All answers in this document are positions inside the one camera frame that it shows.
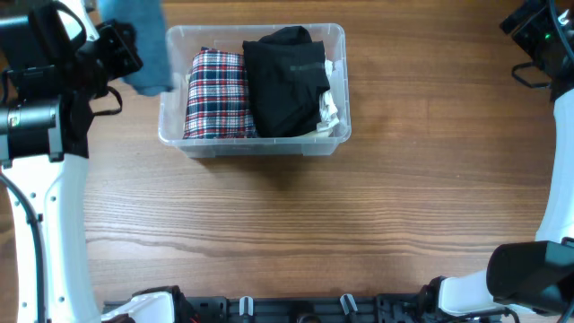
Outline black garment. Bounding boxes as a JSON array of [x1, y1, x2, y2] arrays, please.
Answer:
[[242, 26, 330, 138]]

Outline plaid shirt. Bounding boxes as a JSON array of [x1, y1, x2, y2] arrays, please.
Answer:
[[183, 48, 257, 139]]

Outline blue jeans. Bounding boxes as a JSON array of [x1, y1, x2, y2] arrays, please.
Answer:
[[97, 0, 173, 97]]

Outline cream cloth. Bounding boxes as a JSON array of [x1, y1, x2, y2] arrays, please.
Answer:
[[302, 129, 333, 138]]

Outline clear plastic storage container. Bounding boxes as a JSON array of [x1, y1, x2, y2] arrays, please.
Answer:
[[158, 23, 352, 159]]

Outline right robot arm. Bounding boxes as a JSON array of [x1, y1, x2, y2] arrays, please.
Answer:
[[411, 0, 573, 322]]

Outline white printed t-shirt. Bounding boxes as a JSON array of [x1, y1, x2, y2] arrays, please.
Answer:
[[316, 58, 341, 134]]

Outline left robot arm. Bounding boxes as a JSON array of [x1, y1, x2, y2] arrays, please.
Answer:
[[1, 1, 186, 322]]

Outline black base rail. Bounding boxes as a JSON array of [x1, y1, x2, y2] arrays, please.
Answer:
[[174, 293, 447, 323]]

